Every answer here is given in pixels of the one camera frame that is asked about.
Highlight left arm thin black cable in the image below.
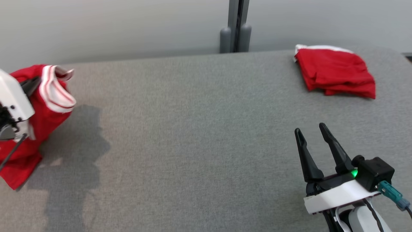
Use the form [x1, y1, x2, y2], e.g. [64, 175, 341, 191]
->
[0, 134, 28, 171]

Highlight red basketball shorts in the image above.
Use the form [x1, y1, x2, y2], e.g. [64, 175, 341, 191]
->
[294, 44, 376, 99]

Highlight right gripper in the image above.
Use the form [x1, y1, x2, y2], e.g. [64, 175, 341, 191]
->
[295, 123, 380, 215]

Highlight red Bulls 23 jersey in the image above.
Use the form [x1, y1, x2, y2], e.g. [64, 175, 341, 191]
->
[0, 64, 77, 190]

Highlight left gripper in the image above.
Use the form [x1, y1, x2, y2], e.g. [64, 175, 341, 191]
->
[0, 69, 42, 128]

